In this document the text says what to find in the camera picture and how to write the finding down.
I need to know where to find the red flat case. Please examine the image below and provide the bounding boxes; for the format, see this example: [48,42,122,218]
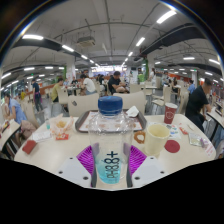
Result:
[21,139,38,155]

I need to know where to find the flat round red coaster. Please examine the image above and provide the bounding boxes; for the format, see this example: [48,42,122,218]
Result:
[164,139,181,154]

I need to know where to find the ceiling air unit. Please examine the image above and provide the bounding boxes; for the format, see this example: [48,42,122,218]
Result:
[76,35,97,48]

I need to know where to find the white crumpled napkin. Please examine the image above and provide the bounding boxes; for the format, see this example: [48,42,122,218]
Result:
[125,105,140,118]

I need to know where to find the red flat wrapper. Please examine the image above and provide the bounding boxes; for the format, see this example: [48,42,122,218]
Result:
[55,133,70,141]

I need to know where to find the red paper cup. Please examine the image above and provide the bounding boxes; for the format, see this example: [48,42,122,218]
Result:
[163,102,179,125]

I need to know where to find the cream mug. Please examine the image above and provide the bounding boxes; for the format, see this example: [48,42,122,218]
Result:
[133,123,171,157]

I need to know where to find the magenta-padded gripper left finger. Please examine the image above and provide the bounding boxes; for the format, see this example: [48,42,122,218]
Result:
[54,144,98,188]

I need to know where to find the small red packet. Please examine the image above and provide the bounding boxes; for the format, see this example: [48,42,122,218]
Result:
[178,125,189,135]

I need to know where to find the person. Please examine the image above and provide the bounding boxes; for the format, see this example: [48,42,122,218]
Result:
[31,79,44,112]
[184,77,213,131]
[50,77,65,103]
[78,73,98,96]
[107,70,129,95]
[2,94,28,125]

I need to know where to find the white paper sheet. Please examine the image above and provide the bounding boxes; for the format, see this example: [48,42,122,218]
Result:
[32,130,53,143]

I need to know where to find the clear food bag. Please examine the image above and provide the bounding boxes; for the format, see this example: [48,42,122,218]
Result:
[49,114,75,136]

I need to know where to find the beige chair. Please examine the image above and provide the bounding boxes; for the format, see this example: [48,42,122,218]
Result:
[113,90,147,114]
[68,93,100,117]

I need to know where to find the ceiling lights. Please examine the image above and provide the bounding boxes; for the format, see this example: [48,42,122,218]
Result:
[0,9,222,88]

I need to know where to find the beige cafeteria table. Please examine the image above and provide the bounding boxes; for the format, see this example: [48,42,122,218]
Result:
[205,108,224,141]
[0,119,22,156]

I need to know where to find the clear blue-capped water bottle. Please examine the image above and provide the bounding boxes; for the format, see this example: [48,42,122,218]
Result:
[87,95,135,185]

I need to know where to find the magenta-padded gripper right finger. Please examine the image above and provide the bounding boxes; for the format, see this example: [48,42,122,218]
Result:
[125,144,168,188]

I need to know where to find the dark brown food tray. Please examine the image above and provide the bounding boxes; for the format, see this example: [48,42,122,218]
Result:
[74,109,148,134]

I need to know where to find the clear plastic packet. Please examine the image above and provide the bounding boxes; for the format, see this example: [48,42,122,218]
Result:
[188,132,204,147]

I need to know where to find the group of beige chairs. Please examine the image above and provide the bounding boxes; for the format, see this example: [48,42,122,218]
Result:
[129,78,191,115]

